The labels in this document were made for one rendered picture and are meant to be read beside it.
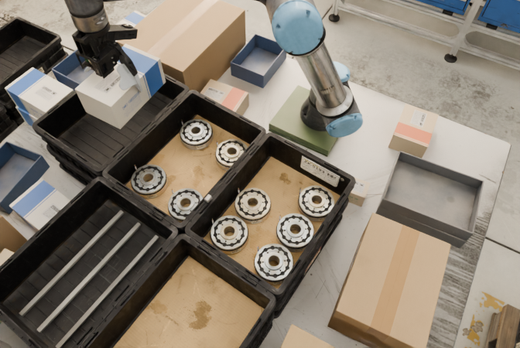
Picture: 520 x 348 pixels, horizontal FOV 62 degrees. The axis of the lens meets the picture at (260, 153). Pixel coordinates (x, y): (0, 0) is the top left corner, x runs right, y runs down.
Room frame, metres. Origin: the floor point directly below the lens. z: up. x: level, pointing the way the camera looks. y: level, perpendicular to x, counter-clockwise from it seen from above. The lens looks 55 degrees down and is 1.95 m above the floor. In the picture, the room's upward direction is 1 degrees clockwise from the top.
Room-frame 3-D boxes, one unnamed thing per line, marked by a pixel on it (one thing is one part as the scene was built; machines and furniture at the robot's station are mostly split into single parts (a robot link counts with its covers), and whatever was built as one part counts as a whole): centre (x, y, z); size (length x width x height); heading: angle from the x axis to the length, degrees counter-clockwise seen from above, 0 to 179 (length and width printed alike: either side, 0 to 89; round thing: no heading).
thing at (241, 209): (0.59, 0.02, 0.86); 0.10 x 0.10 x 0.01
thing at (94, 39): (0.80, 0.39, 1.25); 0.09 x 0.08 x 0.12; 151
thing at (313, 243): (0.55, -0.04, 0.92); 0.40 x 0.30 x 0.02; 146
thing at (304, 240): (0.51, -0.10, 0.86); 0.10 x 0.10 x 0.01
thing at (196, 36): (1.32, 0.29, 0.80); 0.40 x 0.30 x 0.20; 149
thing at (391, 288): (0.39, -0.35, 0.78); 0.30 x 0.22 x 0.16; 155
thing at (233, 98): (1.08, 0.14, 0.74); 0.16 x 0.12 x 0.07; 65
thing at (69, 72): (1.19, 0.64, 0.81); 0.20 x 0.15 x 0.07; 149
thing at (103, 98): (0.82, 0.37, 1.10); 0.20 x 0.12 x 0.09; 151
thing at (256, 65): (1.32, 0.01, 0.74); 0.20 x 0.15 x 0.07; 151
